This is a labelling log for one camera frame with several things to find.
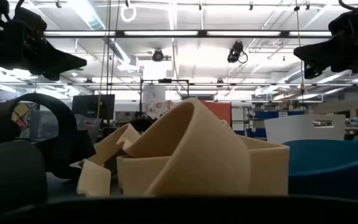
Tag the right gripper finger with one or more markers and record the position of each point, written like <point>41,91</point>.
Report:
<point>319,51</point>
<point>312,72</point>

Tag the tan rubber band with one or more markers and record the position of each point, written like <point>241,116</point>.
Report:
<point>95,180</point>
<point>204,149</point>
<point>269,168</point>

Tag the black rubber band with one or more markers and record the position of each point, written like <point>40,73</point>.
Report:
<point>67,121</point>
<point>11,174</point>

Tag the colourful patchwork quilt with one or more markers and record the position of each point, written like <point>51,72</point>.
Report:
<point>22,115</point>

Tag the black monitor screen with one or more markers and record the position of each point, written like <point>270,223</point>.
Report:
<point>92,105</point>

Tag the blue storage bins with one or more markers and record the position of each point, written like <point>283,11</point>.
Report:
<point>269,114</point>
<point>259,133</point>

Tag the white plastic basket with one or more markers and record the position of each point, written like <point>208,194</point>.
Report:
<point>291,130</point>

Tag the black overhead light bar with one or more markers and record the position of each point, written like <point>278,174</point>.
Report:
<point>119,33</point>

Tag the white floral banner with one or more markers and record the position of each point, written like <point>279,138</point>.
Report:
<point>154,96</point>

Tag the orange cloth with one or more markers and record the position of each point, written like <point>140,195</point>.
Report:
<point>219,112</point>

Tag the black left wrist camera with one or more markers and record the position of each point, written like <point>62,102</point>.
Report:
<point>30,20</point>

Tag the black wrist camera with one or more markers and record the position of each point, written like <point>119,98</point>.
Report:
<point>30,20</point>
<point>353,18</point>

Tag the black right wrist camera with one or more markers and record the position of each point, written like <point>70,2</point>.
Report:
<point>353,18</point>

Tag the thin black horizontal rail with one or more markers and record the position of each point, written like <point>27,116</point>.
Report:
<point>259,84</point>

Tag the round black ceiling camera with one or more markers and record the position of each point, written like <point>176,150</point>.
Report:
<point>158,56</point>

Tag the black tubular stand frame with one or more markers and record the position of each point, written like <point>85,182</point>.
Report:
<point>165,80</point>

